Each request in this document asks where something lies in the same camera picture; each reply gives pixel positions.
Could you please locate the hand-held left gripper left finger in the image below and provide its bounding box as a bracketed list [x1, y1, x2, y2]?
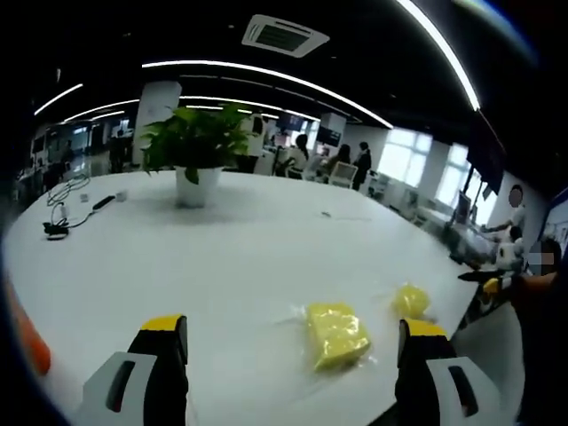
[74, 313, 191, 426]

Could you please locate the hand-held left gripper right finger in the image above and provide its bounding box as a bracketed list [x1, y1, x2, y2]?
[393, 318, 505, 426]

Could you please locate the small yellow silicone block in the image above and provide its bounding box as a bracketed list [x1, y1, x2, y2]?
[390, 284, 432, 320]

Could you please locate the large yellow silicone block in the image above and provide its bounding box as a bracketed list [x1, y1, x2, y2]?
[304, 302, 374, 374]

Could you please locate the bright window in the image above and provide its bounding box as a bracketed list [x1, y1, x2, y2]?
[376, 130, 434, 188]
[435, 143, 472, 206]

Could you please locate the orange object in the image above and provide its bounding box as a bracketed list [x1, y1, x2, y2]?
[3, 279, 52, 376]

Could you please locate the white office chair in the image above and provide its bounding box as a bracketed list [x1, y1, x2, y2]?
[329, 161, 359, 190]

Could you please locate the white plant pot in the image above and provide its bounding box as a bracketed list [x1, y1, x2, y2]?
[173, 164, 224, 209]

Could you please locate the long ceiling light strip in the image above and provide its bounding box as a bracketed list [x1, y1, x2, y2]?
[394, 0, 483, 112]
[141, 59, 395, 130]

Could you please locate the green leafy plant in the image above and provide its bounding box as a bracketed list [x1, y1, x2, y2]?
[139, 103, 255, 185]

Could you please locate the white pillar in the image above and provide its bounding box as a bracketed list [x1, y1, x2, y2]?
[131, 81, 182, 166]

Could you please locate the ceiling air conditioner vent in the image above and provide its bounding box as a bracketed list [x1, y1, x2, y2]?
[241, 13, 331, 59]

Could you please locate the black cable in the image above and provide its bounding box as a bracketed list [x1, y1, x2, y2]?
[42, 173, 117, 241]

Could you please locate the dark wall screen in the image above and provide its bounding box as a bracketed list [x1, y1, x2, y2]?
[317, 125, 343, 146]

